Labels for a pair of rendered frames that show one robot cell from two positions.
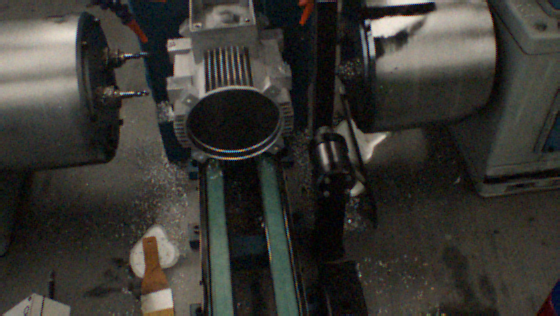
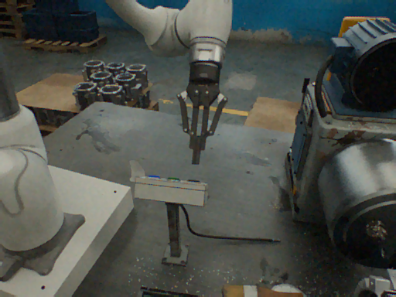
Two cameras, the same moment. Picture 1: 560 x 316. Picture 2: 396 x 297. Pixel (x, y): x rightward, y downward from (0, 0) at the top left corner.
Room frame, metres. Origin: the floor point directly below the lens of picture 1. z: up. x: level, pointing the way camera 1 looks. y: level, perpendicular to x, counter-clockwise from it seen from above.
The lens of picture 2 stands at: (0.43, -0.21, 1.54)
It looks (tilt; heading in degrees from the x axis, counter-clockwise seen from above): 35 degrees down; 104
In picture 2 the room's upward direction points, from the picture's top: straight up
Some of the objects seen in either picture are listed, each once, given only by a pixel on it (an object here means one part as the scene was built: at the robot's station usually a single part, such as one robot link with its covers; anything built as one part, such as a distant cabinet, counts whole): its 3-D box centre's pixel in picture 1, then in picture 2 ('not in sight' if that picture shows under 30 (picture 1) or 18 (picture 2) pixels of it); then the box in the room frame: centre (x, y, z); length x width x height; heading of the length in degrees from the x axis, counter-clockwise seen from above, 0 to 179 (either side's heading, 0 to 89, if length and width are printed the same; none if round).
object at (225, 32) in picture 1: (223, 25); not in sight; (0.79, 0.07, 1.11); 0.12 x 0.11 x 0.07; 5
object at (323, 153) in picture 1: (332, 123); not in sight; (0.74, -0.10, 0.92); 0.45 x 0.13 x 0.24; 5
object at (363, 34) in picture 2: not in sight; (346, 96); (0.67, 0.70, 1.16); 0.33 x 0.26 x 0.42; 95
